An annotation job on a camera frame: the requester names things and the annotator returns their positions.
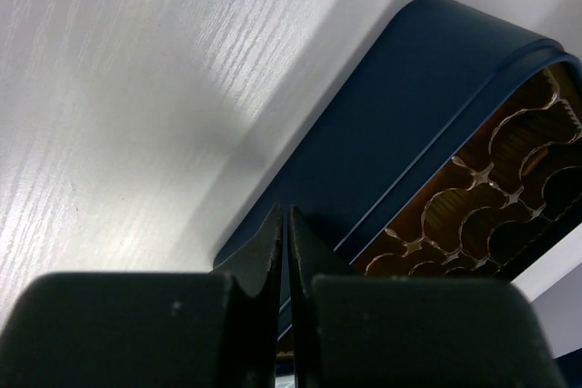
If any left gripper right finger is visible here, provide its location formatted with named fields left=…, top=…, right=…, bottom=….
left=288, top=207, right=565, bottom=387

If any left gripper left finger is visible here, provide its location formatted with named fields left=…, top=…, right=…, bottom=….
left=1, top=205, right=283, bottom=387

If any blue chocolate box with tray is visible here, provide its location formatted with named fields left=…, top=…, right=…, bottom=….
left=212, top=0, right=582, bottom=362

